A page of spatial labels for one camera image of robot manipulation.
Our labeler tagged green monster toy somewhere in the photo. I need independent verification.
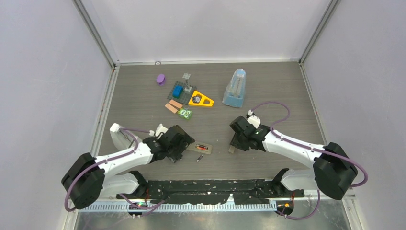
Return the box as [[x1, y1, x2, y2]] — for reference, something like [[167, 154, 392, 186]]
[[177, 108, 193, 120]]

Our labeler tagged blue translucent metronome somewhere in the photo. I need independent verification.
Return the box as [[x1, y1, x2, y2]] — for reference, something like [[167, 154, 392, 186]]
[[222, 69, 247, 108]]

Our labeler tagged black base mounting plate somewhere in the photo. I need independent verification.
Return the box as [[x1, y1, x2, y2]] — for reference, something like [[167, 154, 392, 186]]
[[125, 179, 305, 205]]

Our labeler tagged blue building brick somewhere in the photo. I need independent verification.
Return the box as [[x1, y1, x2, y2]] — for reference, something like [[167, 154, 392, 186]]
[[172, 85, 183, 98]]

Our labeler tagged grey building brick plate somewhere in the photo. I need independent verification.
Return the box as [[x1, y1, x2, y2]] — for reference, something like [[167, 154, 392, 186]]
[[167, 81, 197, 105]]

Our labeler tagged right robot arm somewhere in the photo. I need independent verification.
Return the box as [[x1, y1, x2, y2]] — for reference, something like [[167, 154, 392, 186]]
[[230, 115, 358, 200]]

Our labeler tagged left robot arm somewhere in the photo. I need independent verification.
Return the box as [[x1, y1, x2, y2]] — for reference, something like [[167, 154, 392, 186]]
[[61, 123, 195, 212]]

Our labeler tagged beige battery compartment cover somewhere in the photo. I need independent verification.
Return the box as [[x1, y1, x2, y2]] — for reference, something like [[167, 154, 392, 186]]
[[228, 146, 236, 154]]

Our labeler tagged tan wooden block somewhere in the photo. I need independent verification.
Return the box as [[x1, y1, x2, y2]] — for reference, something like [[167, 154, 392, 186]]
[[169, 99, 183, 109], [165, 103, 178, 114]]

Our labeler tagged red battery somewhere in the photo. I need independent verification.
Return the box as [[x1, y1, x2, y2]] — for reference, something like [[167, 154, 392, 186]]
[[195, 144, 208, 148]]

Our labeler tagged purple cap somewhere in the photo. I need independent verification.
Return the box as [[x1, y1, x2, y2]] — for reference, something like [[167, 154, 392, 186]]
[[156, 74, 166, 86]]

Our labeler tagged white remote control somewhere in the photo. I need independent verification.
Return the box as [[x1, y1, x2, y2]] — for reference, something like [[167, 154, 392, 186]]
[[186, 141, 213, 155]]

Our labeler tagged grey brick post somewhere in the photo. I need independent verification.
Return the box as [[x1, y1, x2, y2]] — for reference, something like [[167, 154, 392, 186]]
[[182, 73, 192, 92]]

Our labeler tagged yellow triangular toy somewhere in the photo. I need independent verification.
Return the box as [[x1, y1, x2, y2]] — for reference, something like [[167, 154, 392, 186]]
[[188, 90, 214, 107]]

